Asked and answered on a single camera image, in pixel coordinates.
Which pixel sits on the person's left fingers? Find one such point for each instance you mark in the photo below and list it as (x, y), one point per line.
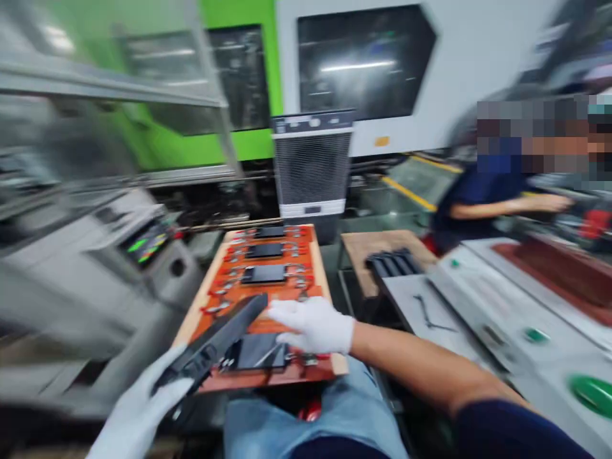
(172, 387)

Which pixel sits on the black plate in jig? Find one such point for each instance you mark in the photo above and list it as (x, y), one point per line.
(264, 252)
(270, 232)
(253, 354)
(268, 276)

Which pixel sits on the large green push button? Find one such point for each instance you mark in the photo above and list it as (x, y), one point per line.
(593, 394)

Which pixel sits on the person's right hand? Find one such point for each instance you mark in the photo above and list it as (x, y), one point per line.
(325, 327)

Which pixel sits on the person's left hand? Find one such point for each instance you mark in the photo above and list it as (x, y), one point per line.
(129, 421)

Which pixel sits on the pile of black plastic parts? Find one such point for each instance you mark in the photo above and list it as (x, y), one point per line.
(394, 263)

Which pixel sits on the grey metal guard frame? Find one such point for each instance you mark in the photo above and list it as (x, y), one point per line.
(119, 86)

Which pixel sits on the grey machine console with buttons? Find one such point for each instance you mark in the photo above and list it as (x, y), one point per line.
(502, 344)

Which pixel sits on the grey air cooler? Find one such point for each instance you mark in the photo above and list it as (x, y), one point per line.
(311, 162)

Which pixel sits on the long black plastic part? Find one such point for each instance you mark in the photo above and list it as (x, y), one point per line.
(224, 330)

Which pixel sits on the red-brown tray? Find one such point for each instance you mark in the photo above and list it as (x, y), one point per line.
(559, 272)

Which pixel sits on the wooden stool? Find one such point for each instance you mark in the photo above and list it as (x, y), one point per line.
(377, 244)

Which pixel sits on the red object under board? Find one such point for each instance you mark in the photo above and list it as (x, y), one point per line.
(311, 410)

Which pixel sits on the black hex key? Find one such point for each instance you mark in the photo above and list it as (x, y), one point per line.
(427, 315)

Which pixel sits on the orange jig board with clamps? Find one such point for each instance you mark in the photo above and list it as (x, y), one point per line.
(282, 291)

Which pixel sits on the grey control cabinet with screen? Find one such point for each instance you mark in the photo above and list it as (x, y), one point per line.
(95, 268)

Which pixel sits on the green and white moulding machine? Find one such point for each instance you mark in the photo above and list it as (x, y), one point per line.
(363, 71)

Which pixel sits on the small green push button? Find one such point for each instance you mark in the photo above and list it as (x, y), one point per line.
(536, 334)

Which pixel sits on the person's legs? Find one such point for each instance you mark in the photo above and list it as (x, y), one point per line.
(334, 421)

